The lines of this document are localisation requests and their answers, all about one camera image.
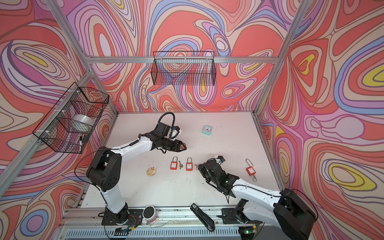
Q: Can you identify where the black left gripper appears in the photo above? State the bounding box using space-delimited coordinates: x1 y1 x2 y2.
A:
160 138 188 153

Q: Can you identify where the red padlock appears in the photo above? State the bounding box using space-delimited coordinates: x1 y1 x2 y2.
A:
186 157 194 171
170 156 179 170
246 159 258 183

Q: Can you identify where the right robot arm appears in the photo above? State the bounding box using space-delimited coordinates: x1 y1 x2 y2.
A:
197 156 318 240

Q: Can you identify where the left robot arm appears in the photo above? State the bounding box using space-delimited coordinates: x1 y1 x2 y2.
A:
86 123 187 225

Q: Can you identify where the teal small box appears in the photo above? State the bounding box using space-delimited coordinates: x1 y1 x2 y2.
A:
202 125 213 136

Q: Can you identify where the beige round badge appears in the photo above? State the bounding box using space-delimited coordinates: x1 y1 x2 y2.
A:
146 167 157 176

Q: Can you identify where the black stapler tool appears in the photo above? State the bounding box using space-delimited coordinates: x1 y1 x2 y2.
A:
190 204 216 232

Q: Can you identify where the round black white speaker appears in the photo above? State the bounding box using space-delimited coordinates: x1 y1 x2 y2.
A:
143 206 158 224

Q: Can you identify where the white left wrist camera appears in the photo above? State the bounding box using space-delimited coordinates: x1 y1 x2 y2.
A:
169 126 181 139

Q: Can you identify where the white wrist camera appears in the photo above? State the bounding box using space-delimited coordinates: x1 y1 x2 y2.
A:
169 126 181 139
215 156 226 165

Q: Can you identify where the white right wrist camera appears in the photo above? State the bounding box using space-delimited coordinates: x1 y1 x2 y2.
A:
215 156 226 165

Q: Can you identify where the black corrugated cable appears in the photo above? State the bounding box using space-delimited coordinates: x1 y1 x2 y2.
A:
157 111 177 139

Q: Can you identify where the back black wire basket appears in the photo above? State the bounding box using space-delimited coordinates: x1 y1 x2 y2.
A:
151 51 217 87

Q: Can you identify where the side black wire basket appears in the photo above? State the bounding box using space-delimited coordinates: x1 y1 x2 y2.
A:
33 83 110 154

